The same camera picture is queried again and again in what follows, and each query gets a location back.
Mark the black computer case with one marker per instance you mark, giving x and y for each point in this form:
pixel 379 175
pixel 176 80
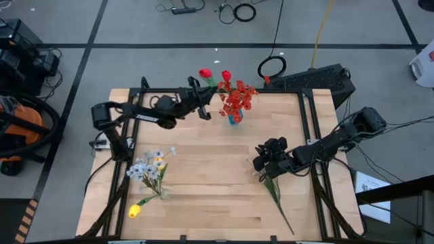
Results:
pixel 315 81

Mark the black power box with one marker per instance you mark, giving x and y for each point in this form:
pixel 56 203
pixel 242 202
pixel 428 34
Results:
pixel 47 62

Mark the white paper sheet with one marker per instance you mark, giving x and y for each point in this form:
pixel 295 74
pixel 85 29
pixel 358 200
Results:
pixel 376 211

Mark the white blossom spray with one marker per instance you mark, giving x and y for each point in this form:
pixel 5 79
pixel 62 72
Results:
pixel 273 189
pixel 140 168

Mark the orange vacuum cleaner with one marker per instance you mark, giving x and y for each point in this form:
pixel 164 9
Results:
pixel 23 135

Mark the small red flower piece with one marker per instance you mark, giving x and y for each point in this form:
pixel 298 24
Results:
pixel 267 80

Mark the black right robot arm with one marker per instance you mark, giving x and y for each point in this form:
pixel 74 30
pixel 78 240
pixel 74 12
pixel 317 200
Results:
pixel 332 142

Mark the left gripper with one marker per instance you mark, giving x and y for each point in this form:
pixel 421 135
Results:
pixel 191 98

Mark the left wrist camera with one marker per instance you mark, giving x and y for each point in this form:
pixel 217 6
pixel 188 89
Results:
pixel 166 101

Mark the clear glass vase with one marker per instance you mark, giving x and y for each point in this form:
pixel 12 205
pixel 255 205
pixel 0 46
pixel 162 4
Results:
pixel 164 194

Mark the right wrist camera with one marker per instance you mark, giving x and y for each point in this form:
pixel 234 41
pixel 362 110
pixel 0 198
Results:
pixel 276 144

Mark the black computer tower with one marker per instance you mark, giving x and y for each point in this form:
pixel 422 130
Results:
pixel 17 37

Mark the black round base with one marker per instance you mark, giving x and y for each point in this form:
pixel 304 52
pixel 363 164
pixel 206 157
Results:
pixel 427 4

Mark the black hazard striped mat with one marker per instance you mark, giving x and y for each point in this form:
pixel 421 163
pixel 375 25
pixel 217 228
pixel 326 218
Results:
pixel 10 220

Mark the blue glass vase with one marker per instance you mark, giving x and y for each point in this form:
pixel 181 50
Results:
pixel 231 119

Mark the black aluminium table frame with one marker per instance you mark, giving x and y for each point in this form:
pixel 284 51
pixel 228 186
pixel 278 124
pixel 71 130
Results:
pixel 278 91

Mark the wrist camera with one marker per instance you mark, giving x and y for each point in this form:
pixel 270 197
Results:
pixel 276 144
pixel 166 101

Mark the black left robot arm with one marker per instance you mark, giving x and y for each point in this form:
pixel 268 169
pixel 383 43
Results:
pixel 142 113

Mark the black metal bar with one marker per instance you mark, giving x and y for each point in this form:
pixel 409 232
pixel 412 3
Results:
pixel 400 189

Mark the gray metal post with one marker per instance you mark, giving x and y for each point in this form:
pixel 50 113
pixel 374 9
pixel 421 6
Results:
pixel 428 220

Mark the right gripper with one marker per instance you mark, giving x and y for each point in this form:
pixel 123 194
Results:
pixel 283 164

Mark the white plastic device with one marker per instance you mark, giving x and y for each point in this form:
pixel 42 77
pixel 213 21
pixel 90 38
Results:
pixel 424 67

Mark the red artificial tulip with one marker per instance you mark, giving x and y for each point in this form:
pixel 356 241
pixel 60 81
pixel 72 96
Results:
pixel 205 72
pixel 226 75

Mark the black power strip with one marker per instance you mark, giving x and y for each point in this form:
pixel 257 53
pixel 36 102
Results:
pixel 183 11

